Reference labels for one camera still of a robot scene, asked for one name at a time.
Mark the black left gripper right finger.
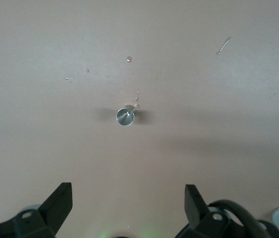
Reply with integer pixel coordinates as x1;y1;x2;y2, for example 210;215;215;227
176;184;248;238

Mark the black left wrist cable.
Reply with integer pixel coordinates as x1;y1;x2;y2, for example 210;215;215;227
208;199;279;238

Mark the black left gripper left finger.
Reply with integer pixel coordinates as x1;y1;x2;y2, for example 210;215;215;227
0;182;73;238

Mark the steel double-cone jigger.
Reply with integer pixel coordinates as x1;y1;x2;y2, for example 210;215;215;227
115;104;140;127

